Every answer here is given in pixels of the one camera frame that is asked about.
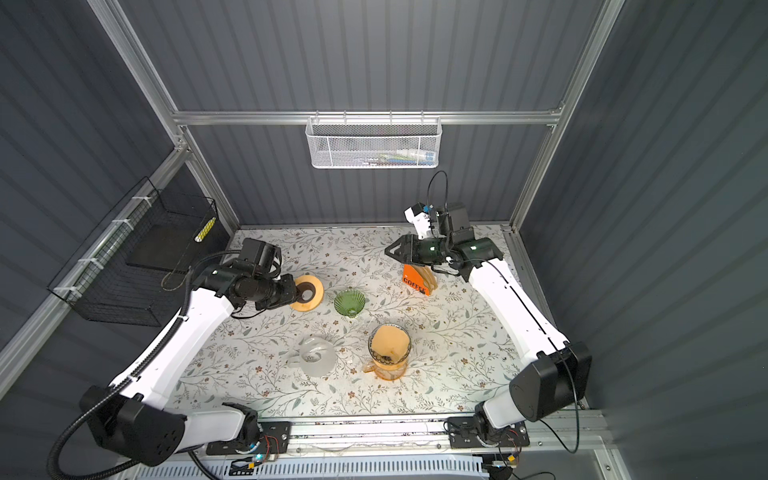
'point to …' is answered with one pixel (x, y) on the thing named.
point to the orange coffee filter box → (415, 280)
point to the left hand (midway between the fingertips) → (298, 294)
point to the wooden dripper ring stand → (390, 367)
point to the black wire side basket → (135, 268)
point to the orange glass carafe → (386, 375)
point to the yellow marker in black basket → (204, 231)
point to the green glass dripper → (349, 302)
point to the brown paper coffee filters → (428, 277)
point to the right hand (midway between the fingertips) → (393, 254)
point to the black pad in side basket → (165, 246)
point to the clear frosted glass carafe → (316, 357)
